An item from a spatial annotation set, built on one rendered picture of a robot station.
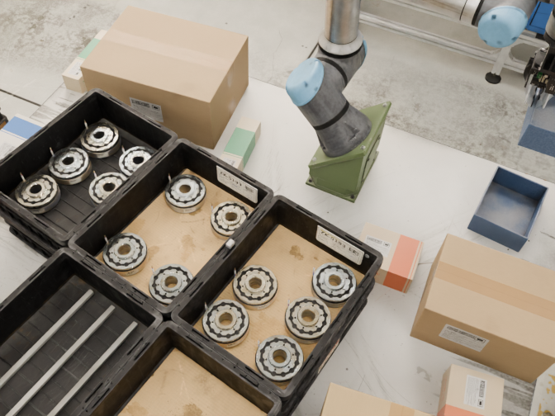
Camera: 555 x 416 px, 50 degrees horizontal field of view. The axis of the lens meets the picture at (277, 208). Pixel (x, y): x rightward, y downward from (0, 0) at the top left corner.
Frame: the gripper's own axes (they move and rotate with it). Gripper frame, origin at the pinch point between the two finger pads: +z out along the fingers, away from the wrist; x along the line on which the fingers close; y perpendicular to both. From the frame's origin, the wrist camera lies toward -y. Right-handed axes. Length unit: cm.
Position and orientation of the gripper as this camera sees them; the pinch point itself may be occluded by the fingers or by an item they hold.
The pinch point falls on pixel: (534, 100)
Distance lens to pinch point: 151.6
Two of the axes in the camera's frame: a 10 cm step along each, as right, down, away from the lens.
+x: 9.0, 3.3, -2.8
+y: -4.4, 7.3, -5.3
